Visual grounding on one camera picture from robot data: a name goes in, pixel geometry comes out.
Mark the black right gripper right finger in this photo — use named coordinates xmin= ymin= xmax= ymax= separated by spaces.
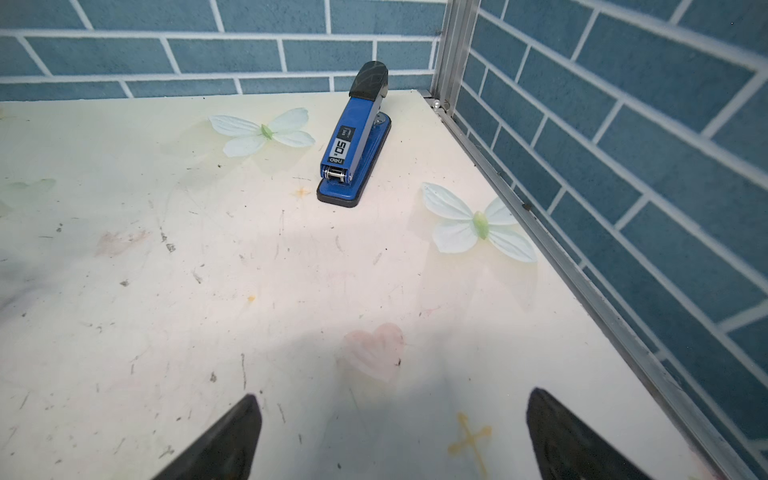
xmin=526 ymin=388 xmax=650 ymax=480

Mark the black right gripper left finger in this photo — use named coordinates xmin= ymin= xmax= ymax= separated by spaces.
xmin=155 ymin=394 xmax=262 ymax=480

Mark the aluminium corner frame post right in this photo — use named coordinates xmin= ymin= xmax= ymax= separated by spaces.
xmin=430 ymin=0 xmax=481 ymax=116

